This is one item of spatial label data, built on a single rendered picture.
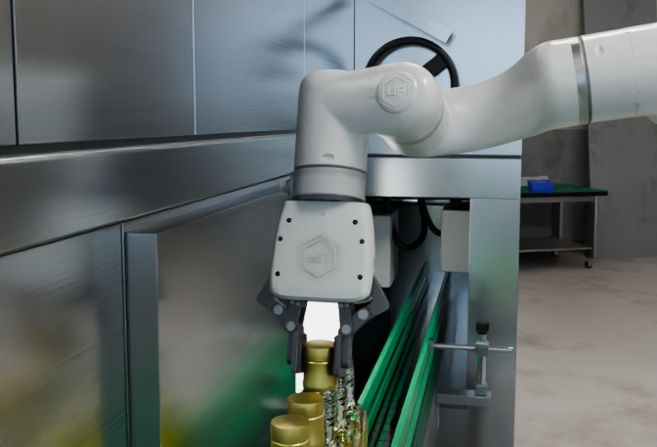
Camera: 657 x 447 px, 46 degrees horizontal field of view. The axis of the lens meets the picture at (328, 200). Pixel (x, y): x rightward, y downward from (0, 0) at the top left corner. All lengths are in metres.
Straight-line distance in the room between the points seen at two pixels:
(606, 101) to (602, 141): 7.65
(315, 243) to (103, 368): 0.23
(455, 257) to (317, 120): 1.16
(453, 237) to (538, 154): 6.57
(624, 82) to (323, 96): 0.28
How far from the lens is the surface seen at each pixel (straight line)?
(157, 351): 0.71
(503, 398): 1.88
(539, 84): 0.77
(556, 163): 8.55
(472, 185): 1.78
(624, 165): 8.53
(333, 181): 0.76
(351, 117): 0.77
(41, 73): 0.59
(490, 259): 1.80
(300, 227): 0.77
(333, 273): 0.76
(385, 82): 0.76
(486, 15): 1.79
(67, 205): 0.58
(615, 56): 0.77
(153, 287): 0.70
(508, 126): 0.83
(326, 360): 0.78
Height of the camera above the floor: 1.42
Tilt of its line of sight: 6 degrees down
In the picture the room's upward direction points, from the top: straight up
